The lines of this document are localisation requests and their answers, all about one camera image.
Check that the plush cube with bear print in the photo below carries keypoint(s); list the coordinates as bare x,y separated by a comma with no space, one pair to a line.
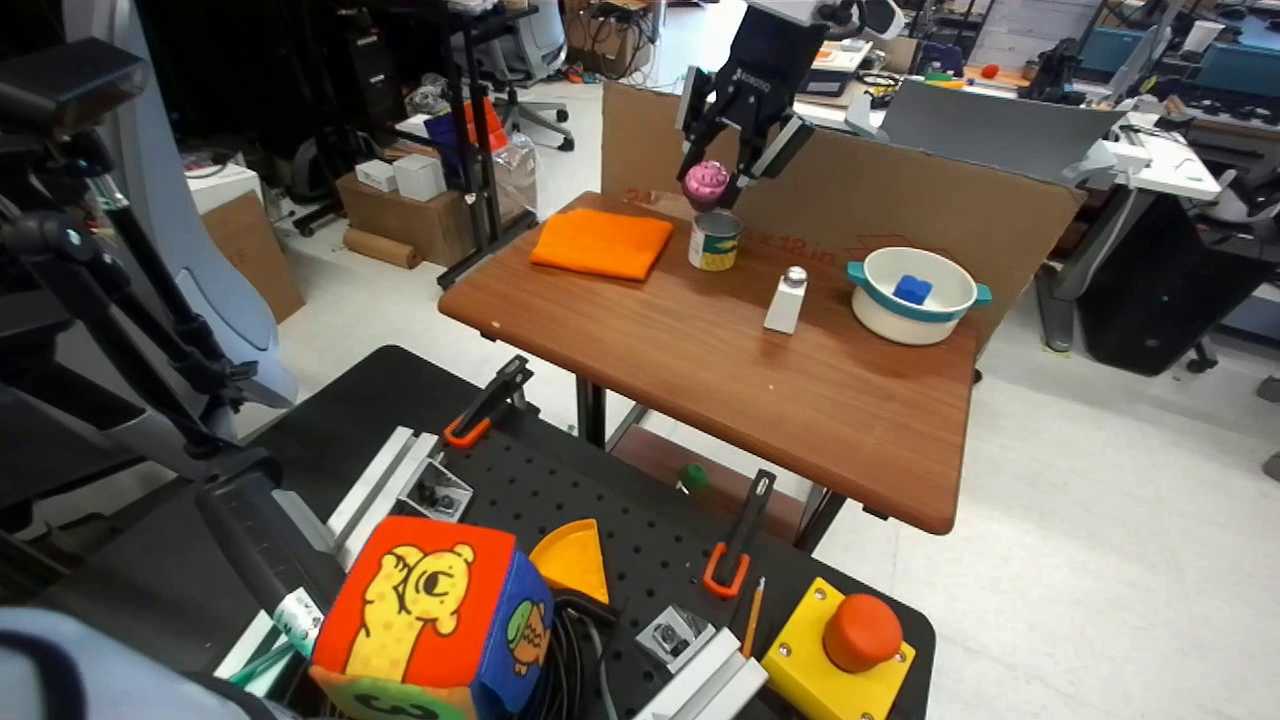
427,626

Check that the cardboard box on floor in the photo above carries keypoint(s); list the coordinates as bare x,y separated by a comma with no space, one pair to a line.
253,251

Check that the yellow emergency stop box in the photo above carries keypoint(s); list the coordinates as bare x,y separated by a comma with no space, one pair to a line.
842,652

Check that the grey blue fabric cover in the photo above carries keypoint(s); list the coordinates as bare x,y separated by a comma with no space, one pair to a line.
172,202

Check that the white salt shaker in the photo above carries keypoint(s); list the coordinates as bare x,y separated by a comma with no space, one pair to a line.
787,303

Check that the white bowl teal rim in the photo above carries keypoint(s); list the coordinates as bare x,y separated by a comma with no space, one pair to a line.
918,299

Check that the black perforated base board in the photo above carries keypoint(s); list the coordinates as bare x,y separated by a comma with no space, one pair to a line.
601,532

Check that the purple pink cupcake toy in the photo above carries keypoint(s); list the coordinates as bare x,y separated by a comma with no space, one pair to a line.
706,180

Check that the small blue block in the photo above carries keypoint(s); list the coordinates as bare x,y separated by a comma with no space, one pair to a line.
913,288

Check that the grey divider panel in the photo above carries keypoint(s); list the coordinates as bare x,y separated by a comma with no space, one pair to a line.
987,128

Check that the folded orange cloth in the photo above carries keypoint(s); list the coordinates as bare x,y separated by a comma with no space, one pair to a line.
601,242

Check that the aluminium rail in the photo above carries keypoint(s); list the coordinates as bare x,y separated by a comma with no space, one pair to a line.
706,679

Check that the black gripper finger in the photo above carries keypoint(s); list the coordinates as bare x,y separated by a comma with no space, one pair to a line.
697,142
746,154

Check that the brown cardboard panel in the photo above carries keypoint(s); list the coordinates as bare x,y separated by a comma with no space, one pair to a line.
921,202

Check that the low wide cardboard box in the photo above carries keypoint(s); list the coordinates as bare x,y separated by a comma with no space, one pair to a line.
407,223

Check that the black camera tripod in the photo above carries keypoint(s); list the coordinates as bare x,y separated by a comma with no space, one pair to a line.
95,267

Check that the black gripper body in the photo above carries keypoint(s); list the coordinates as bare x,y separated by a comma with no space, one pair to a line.
746,82

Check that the orange wedge block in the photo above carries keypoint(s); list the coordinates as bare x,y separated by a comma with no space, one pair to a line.
577,562

